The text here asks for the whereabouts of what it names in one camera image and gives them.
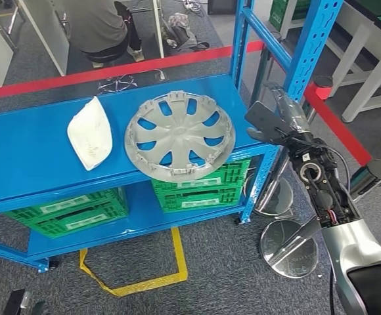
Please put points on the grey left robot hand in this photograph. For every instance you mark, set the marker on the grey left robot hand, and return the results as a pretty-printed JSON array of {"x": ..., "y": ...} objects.
[{"x": 39, "y": 308}]

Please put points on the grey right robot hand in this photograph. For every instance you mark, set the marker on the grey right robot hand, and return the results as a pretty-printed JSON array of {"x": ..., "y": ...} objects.
[{"x": 290, "y": 113}]

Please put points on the grey plastic wheel hubcap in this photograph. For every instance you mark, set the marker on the grey plastic wheel hubcap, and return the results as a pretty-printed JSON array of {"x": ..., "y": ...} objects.
[{"x": 181, "y": 139}]

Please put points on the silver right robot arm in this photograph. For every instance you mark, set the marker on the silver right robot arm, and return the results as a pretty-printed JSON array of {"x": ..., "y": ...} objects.
[{"x": 357, "y": 261}]

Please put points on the blue metal shelf rack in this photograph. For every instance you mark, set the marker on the blue metal shelf rack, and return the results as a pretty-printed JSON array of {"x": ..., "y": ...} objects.
[{"x": 29, "y": 143}]

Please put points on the white plastic cover part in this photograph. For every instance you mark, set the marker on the white plastic cover part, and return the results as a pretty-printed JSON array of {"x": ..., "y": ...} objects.
[{"x": 90, "y": 134}]

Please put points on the red barrier belt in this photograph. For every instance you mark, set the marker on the red barrier belt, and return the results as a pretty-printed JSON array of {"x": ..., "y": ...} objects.
[
  {"x": 341, "y": 130},
  {"x": 111, "y": 71}
]

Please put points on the green plastic crate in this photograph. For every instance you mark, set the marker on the green plastic crate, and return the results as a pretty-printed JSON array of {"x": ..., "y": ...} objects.
[
  {"x": 69, "y": 215},
  {"x": 203, "y": 191}
]

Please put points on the stacked green crates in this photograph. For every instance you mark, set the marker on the stacked green crates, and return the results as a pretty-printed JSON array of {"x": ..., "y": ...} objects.
[{"x": 282, "y": 11}]

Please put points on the black microwave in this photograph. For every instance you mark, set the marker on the black microwave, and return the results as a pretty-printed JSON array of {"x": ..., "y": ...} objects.
[{"x": 221, "y": 5}]

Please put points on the grey bag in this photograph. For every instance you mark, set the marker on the grey bag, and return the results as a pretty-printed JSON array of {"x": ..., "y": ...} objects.
[{"x": 181, "y": 32}]

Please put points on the white power strip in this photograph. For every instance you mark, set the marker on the white power strip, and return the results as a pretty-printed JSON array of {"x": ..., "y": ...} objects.
[{"x": 190, "y": 5}]

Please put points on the black round stool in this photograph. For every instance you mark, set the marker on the black round stool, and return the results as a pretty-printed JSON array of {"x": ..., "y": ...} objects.
[{"x": 107, "y": 54}]

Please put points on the person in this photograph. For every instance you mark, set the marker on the person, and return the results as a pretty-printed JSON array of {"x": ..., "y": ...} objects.
[{"x": 95, "y": 21}]

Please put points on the white desk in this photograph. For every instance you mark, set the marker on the white desk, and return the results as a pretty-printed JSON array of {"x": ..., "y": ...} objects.
[{"x": 45, "y": 30}]

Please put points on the dark stanchion post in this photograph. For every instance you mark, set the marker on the dark stanchion post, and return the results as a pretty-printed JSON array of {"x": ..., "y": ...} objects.
[{"x": 259, "y": 82}]

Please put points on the white frame workbench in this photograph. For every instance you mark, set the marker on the white frame workbench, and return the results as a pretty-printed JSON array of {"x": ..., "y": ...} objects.
[
  {"x": 372, "y": 82},
  {"x": 288, "y": 21}
]

